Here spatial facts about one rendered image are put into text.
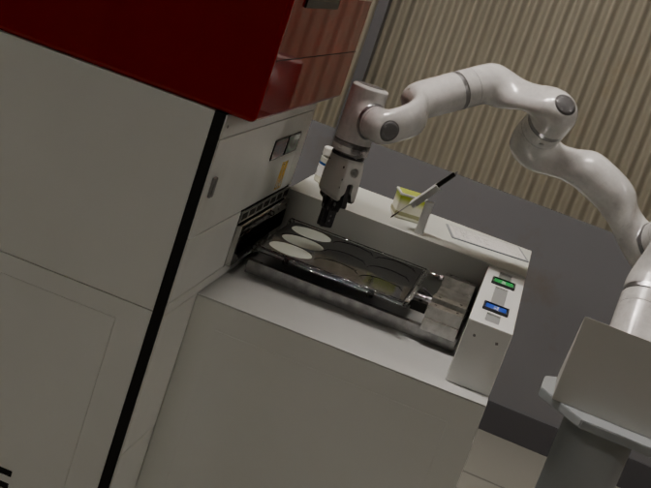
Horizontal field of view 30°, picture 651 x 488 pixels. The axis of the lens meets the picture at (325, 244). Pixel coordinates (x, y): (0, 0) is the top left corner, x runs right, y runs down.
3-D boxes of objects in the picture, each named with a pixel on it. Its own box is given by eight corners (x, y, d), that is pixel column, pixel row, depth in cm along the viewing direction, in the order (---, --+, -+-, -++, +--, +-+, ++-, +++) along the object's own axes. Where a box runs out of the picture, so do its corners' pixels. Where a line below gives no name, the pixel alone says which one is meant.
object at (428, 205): (399, 228, 301) (418, 178, 298) (402, 226, 305) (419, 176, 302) (422, 236, 300) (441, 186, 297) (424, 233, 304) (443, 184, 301)
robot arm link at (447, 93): (488, 123, 275) (375, 155, 261) (447, 103, 287) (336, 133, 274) (489, 85, 271) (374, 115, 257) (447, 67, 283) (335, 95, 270)
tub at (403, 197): (392, 217, 311) (401, 192, 310) (388, 209, 319) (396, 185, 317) (419, 225, 313) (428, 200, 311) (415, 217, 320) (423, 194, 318)
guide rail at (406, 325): (243, 271, 274) (248, 259, 273) (246, 269, 276) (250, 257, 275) (452, 351, 267) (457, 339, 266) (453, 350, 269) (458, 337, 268)
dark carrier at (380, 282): (256, 247, 268) (257, 244, 267) (292, 223, 301) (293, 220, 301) (402, 303, 263) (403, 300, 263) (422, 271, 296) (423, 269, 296)
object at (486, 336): (445, 380, 247) (468, 318, 243) (469, 317, 300) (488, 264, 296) (488, 397, 245) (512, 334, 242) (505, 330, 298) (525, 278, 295)
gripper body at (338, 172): (374, 160, 270) (357, 207, 272) (353, 146, 278) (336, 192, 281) (346, 154, 266) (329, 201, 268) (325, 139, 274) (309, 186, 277)
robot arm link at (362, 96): (379, 151, 270) (357, 138, 277) (399, 95, 267) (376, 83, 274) (350, 144, 265) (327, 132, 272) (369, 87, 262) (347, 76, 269)
